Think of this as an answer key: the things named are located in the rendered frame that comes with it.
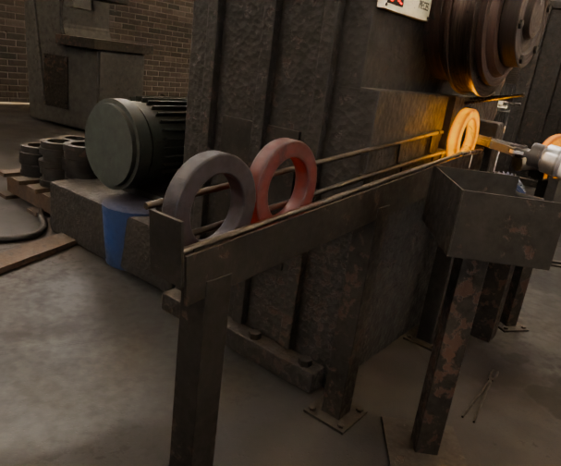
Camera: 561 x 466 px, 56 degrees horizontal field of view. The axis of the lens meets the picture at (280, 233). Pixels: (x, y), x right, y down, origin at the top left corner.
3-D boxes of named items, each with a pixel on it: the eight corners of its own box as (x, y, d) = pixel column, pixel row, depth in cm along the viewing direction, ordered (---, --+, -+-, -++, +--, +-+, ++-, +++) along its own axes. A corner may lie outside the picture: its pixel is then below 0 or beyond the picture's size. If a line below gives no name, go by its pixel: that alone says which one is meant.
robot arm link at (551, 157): (559, 176, 164) (540, 170, 167) (571, 147, 161) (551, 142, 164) (553, 178, 157) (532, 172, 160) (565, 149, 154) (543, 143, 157)
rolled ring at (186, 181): (260, 146, 88) (245, 142, 89) (174, 162, 74) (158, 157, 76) (254, 247, 94) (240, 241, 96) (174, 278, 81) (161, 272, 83)
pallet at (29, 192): (70, 238, 247) (70, 144, 233) (-3, 194, 295) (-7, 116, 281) (248, 206, 336) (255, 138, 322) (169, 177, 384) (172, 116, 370)
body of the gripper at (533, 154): (535, 170, 160) (505, 161, 165) (542, 167, 167) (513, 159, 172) (544, 146, 157) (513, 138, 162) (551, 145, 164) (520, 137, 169)
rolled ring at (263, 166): (322, 134, 101) (308, 131, 103) (259, 146, 87) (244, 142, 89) (313, 223, 108) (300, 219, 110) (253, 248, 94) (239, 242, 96)
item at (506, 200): (391, 487, 122) (462, 190, 100) (379, 415, 147) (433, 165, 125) (478, 500, 122) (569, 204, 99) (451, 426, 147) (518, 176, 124)
